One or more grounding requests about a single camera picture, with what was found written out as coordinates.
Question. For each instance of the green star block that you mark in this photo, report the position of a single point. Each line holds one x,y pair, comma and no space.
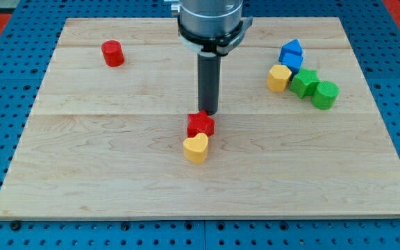
304,82

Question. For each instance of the yellow heart block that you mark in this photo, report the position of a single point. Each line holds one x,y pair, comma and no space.
195,149

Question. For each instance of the light wooden board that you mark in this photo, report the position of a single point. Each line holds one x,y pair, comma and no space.
106,143

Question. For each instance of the green cylinder block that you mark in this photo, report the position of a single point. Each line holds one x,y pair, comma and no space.
325,95

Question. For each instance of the red star block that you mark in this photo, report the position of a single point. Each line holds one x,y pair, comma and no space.
200,123

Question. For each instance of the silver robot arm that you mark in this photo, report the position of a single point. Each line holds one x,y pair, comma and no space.
210,27

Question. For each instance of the blue cube block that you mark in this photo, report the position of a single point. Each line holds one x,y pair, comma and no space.
293,62

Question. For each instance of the yellow hexagon block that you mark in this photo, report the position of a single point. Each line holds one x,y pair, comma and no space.
278,78

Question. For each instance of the blue pentagon block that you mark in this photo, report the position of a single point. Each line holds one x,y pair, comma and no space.
292,47

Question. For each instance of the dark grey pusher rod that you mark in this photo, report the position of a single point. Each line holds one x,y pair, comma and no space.
208,70

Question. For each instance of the red cylinder block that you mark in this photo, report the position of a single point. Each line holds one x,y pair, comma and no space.
112,53

